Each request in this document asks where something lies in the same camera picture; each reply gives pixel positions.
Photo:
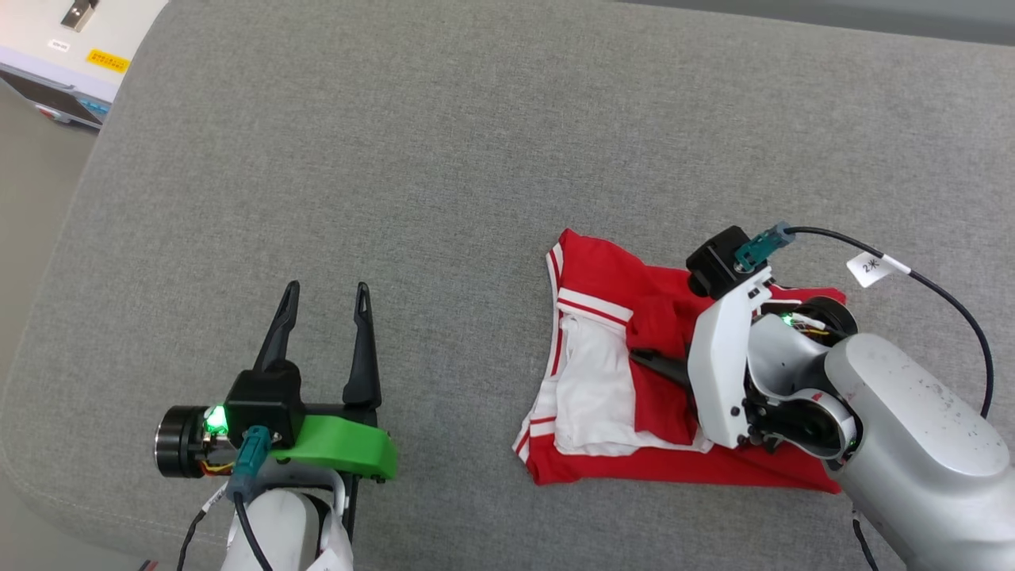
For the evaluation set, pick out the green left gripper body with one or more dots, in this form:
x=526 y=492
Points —
x=349 y=448

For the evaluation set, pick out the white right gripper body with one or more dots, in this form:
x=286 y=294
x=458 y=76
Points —
x=721 y=373

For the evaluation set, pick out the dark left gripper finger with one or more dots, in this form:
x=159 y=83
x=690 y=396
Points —
x=279 y=333
x=363 y=357

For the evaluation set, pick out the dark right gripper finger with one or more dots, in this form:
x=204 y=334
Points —
x=662 y=366

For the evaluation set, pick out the red and white garment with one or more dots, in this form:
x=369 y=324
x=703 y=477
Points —
x=603 y=381

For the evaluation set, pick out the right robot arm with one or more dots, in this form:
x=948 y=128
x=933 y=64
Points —
x=912 y=428

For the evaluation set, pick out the yellow warning label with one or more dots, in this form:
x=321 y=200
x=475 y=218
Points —
x=108 y=61

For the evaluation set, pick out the white metal equipment box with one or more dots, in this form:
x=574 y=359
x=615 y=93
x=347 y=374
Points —
x=47 y=71

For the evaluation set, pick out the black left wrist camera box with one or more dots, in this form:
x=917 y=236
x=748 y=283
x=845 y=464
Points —
x=266 y=400

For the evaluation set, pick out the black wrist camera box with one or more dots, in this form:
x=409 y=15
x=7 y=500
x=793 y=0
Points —
x=718 y=262
x=266 y=400

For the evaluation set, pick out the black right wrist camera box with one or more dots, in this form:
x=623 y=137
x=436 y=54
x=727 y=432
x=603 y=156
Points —
x=718 y=262

